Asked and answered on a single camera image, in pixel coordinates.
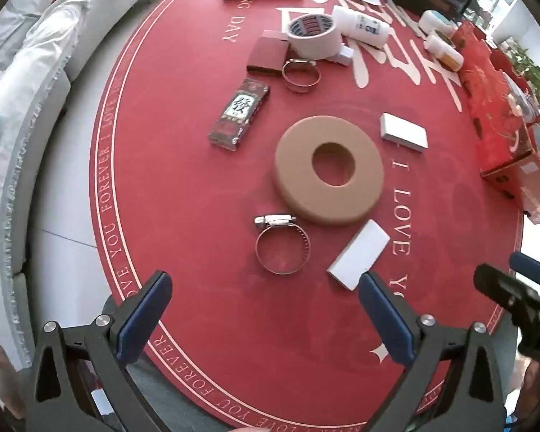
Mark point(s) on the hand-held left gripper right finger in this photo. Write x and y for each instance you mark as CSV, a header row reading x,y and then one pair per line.
x,y
384,315

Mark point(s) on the white jar with teal label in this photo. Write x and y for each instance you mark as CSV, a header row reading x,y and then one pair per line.
x,y
432,20

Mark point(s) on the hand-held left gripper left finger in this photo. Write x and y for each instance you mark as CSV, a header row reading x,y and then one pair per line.
x,y
146,315

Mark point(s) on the person's right forearm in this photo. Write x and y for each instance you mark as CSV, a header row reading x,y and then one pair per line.
x,y
533,387

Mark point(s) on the green potted plant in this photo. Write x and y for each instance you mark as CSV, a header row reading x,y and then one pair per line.
x,y
526,63

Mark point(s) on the maroon box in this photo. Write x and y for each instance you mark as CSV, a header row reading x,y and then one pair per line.
x,y
266,51

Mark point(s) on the white covered sofa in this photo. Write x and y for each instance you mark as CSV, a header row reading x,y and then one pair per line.
x,y
27,76

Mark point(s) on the dark printed card box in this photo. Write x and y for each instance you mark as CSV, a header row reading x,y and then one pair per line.
x,y
240,112

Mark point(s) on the white plastic bottle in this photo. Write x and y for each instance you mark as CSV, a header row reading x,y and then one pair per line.
x,y
355,22

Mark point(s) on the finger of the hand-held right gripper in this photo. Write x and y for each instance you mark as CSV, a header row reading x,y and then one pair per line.
x,y
531,266
495,281

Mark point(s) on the row of red gift boxes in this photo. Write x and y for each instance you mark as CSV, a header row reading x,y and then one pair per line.
x,y
490,112

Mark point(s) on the white rectangular box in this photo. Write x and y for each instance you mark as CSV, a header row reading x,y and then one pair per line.
x,y
407,132
362,252

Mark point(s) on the orange-labelled white bottle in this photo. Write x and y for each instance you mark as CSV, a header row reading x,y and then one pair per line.
x,y
450,58

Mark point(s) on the small white box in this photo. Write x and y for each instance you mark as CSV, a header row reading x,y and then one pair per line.
x,y
344,56

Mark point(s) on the white tape roll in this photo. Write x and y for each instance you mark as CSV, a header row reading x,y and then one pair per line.
x,y
324,46

